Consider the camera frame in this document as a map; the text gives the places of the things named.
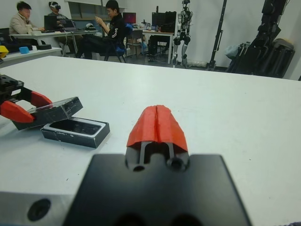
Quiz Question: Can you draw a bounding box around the black camera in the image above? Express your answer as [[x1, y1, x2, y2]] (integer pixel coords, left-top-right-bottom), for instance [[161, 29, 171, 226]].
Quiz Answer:
[[48, 119, 102, 137]]

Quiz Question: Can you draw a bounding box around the silver black humanoid robot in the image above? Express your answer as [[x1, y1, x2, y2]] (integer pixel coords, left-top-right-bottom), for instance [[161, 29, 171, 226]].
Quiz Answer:
[[173, 0, 195, 68]]

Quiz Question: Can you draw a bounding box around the black equipment bags heap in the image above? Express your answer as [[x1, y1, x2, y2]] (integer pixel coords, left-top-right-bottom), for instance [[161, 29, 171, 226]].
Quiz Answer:
[[225, 0, 296, 79]]

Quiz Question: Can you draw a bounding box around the person wearing VR headset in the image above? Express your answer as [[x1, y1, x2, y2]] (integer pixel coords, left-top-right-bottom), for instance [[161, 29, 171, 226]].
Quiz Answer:
[[47, 1, 70, 22]]

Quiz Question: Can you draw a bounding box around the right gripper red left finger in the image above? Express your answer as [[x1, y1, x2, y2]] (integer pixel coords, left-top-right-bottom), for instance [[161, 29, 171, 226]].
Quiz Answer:
[[125, 105, 158, 172]]

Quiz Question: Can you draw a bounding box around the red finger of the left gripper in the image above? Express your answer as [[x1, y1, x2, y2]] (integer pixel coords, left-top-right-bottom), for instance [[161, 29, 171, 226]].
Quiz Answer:
[[18, 87, 53, 108], [0, 100, 35, 124]]

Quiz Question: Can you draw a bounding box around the white side table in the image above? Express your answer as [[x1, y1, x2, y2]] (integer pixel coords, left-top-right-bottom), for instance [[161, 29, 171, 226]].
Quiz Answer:
[[0, 47, 62, 69]]

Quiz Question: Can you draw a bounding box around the black laptop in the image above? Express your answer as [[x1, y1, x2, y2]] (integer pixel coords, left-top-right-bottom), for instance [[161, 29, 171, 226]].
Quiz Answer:
[[44, 15, 60, 32], [60, 19, 78, 32]]

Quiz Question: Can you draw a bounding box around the large black monitor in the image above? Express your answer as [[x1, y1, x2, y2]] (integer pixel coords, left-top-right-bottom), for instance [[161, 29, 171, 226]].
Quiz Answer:
[[151, 11, 177, 33]]

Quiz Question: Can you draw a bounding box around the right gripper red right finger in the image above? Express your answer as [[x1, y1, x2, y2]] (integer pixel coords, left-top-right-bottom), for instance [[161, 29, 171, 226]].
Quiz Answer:
[[156, 104, 190, 172]]

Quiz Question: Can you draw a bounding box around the long white desk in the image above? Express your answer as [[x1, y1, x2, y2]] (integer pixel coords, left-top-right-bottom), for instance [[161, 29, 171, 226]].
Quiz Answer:
[[9, 29, 99, 57]]

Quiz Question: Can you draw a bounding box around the grey plastic bag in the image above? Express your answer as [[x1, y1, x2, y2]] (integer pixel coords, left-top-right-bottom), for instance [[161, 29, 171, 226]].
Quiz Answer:
[[224, 44, 239, 59]]

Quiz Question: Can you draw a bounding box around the white desk wooden top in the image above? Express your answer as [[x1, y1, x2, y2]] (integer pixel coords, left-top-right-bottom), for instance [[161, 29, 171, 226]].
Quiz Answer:
[[131, 29, 176, 65]]

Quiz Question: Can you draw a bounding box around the black gantry stand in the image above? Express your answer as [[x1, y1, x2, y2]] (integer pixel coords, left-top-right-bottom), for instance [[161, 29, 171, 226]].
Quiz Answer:
[[206, 0, 228, 71]]

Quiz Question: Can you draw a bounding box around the black chair under desk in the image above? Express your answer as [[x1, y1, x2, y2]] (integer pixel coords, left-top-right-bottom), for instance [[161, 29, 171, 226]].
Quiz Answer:
[[147, 35, 170, 62]]

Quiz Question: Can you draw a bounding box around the seated person in black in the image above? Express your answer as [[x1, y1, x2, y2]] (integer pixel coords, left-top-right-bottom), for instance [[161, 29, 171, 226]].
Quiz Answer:
[[75, 0, 127, 60]]

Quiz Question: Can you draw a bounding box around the blue office chair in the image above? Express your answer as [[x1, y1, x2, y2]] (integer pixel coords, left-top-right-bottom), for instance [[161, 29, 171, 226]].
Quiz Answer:
[[103, 23, 134, 63]]

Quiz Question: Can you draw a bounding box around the black box white insert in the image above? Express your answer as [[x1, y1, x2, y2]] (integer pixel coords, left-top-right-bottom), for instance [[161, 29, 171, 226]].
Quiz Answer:
[[40, 117, 111, 149]]

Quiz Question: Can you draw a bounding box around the monitor with red screen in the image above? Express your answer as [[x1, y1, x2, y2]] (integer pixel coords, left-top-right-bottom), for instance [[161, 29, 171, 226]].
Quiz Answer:
[[122, 12, 137, 24]]

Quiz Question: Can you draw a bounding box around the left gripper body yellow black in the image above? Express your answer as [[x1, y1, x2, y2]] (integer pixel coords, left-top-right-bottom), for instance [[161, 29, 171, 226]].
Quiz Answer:
[[0, 74, 25, 104]]

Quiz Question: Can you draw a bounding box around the person in beige jacket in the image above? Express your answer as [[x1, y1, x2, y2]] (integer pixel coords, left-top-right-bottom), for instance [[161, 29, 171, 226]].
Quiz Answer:
[[8, 1, 45, 33]]

